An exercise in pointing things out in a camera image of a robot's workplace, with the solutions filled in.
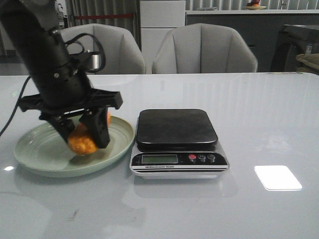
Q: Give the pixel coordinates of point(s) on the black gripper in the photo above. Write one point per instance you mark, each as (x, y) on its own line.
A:
(66, 89)

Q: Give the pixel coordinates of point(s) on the orange corn cob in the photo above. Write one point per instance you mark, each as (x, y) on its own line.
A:
(80, 141)

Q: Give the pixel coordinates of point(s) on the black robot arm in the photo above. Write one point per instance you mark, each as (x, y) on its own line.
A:
(32, 26)

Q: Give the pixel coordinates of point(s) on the light green plate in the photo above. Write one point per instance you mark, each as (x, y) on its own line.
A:
(42, 151)

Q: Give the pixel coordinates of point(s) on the grey left armchair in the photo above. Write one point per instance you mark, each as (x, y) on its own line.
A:
(122, 53)

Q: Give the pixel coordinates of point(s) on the grey armchair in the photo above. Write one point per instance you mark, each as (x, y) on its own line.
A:
(122, 53)
(204, 48)

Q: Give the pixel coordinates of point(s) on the digital kitchen scale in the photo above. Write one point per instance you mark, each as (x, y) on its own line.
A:
(177, 144)

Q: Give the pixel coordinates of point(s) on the white cabinet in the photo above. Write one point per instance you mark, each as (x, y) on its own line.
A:
(157, 18)

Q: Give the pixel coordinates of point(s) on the grey right armchair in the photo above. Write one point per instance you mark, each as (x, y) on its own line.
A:
(204, 48)

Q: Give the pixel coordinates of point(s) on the dark grey counter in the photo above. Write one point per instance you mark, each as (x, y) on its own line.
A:
(259, 28)

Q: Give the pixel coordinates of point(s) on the fruit bowl on counter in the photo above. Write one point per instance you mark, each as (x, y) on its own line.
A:
(254, 5)

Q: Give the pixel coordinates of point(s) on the dark appliance at right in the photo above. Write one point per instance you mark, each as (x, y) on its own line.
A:
(293, 40)

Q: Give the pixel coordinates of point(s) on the beige cushion at right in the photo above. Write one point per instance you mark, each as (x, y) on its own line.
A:
(308, 63)

